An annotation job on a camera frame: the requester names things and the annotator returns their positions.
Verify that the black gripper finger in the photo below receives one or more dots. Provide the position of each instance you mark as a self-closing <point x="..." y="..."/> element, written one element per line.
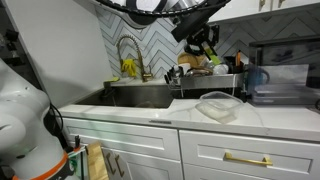
<point x="192" y="49"/>
<point x="206" y="45"/>

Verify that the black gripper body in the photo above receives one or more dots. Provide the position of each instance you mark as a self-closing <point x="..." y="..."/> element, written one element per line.
<point x="206" y="33"/>

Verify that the green plastic spoon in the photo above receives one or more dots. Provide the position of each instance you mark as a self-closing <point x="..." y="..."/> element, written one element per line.
<point x="213" y="57"/>

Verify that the clear plastic lunch box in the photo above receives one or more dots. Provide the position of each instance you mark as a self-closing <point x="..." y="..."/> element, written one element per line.
<point x="218" y="106"/>

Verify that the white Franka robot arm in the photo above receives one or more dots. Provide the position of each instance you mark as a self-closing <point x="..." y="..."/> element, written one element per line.
<point x="20" y="110"/>

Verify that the black dish rack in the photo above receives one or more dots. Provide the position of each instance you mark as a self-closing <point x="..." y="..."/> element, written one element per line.
<point x="210" y="81"/>

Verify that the stainless steel sink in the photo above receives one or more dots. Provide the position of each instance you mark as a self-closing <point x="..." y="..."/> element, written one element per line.
<point x="133" y="96"/>

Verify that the wooden cutting board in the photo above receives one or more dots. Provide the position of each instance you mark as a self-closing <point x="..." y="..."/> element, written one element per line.
<point x="186" y="58"/>

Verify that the stainless steel bowl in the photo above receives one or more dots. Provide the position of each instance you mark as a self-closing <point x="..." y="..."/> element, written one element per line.
<point x="200" y="72"/>

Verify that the white cup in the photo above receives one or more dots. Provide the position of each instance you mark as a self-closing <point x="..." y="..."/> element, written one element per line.
<point x="220" y="69"/>

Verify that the black utensil holder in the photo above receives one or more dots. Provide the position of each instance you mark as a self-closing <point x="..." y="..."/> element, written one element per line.
<point x="231" y="65"/>

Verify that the orange utensil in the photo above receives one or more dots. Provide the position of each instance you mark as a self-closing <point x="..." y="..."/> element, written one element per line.
<point x="238" y="58"/>

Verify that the white upper cabinet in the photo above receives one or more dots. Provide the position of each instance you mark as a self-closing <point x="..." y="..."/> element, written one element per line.
<point x="240" y="10"/>

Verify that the gold spring kitchen faucet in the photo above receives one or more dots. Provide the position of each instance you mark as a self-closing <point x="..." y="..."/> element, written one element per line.
<point x="140" y="56"/>

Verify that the yellow cloth on faucet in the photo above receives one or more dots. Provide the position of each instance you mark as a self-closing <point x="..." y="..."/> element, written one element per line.
<point x="129" y="67"/>

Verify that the dark glass countertop appliance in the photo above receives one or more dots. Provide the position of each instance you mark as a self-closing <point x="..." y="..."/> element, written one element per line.
<point x="283" y="73"/>

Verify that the yellow sponge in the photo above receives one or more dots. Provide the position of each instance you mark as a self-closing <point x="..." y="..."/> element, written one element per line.
<point x="113" y="80"/>

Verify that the white kitchen base cabinet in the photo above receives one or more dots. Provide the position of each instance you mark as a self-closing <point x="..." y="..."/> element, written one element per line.
<point x="133" y="136"/>

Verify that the light wooden board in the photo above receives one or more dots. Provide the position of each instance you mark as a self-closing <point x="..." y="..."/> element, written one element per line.
<point x="96" y="161"/>

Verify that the black stand equipment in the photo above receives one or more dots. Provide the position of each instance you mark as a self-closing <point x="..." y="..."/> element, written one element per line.
<point x="10" y="45"/>

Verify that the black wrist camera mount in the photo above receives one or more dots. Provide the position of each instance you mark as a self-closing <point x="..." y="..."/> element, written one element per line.
<point x="190" y="25"/>

